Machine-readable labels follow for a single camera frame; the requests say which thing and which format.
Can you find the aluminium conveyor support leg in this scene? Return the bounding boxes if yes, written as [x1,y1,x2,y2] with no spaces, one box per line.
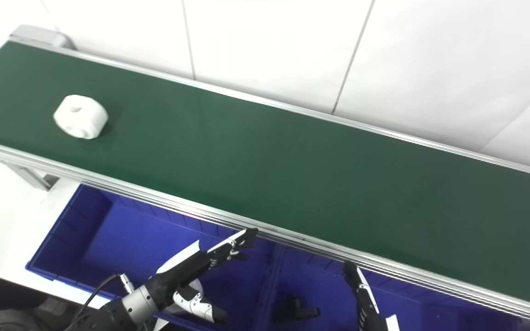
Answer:
[0,156,61,191]

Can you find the black plastic part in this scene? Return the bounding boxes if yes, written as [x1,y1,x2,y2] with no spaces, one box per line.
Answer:
[274,294,321,322]

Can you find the grey conveyor end cap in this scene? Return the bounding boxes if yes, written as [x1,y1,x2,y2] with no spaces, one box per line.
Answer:
[10,25,77,50]

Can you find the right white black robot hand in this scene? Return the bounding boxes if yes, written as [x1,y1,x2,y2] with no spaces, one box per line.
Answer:
[342,260,401,331]

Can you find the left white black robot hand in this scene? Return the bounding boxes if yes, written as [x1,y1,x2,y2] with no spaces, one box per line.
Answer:
[149,228,259,325]

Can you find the blue plastic bin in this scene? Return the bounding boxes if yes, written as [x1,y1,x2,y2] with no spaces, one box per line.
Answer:
[26,184,276,331]
[255,244,530,331]

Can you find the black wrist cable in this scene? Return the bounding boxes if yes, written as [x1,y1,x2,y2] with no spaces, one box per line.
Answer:
[65,273,135,331]

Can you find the green conveyor belt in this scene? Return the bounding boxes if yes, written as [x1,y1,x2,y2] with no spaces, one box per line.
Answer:
[0,40,530,311]
[0,38,530,328]

